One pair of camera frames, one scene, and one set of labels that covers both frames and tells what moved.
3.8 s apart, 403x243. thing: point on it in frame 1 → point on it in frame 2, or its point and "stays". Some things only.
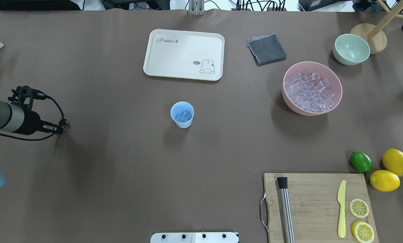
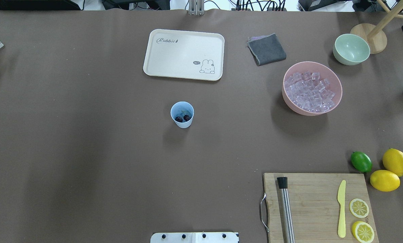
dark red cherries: x=64 y=122 → x=186 y=117
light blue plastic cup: x=182 y=113 stays
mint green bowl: x=351 y=49 stays
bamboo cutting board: x=324 y=207 stays
